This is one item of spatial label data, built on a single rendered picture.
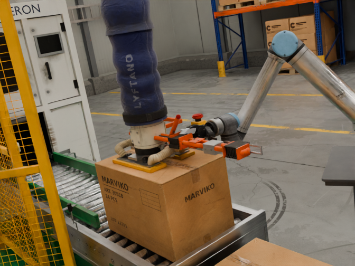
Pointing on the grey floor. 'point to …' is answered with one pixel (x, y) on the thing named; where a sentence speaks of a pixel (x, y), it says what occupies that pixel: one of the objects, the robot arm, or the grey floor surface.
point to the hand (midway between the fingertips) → (183, 140)
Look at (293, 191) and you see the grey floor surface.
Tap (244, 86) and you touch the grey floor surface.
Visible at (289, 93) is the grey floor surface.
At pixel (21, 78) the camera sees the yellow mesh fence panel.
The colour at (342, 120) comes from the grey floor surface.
